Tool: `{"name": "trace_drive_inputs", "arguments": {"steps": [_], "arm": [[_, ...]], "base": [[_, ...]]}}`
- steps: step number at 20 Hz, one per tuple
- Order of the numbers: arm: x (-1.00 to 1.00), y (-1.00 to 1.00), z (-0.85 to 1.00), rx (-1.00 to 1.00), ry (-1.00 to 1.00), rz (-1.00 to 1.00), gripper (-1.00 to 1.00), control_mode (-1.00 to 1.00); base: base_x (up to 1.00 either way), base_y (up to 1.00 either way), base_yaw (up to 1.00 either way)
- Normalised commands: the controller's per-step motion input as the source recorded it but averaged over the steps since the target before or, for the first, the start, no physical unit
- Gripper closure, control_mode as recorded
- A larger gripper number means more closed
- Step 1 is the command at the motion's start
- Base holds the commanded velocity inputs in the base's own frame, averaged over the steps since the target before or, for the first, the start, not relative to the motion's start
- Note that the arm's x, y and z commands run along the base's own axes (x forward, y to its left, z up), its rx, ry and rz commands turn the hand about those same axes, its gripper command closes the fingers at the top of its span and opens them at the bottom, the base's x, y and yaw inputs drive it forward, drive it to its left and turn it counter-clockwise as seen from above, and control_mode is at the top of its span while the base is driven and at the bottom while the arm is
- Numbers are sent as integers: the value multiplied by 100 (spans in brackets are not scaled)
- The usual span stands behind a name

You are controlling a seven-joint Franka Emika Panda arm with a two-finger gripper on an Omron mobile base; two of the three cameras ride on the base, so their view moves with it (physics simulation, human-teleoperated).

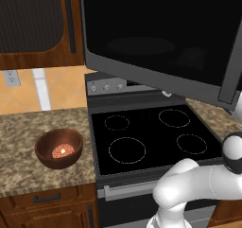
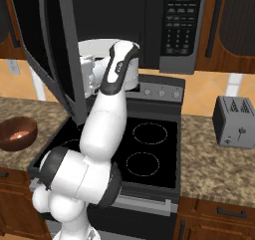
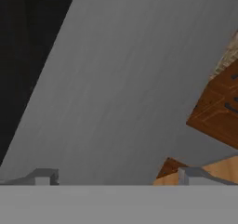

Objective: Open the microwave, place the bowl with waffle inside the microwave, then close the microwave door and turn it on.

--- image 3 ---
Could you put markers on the brown wooden cupboard run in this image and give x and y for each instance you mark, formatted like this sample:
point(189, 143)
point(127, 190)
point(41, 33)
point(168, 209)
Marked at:
point(217, 113)

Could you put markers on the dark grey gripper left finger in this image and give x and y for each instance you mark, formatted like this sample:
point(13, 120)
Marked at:
point(42, 174)

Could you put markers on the light wooden panel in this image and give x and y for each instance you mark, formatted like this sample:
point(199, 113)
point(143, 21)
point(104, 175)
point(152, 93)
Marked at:
point(226, 168)

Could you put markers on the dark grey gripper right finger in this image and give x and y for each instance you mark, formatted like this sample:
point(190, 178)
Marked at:
point(193, 174)

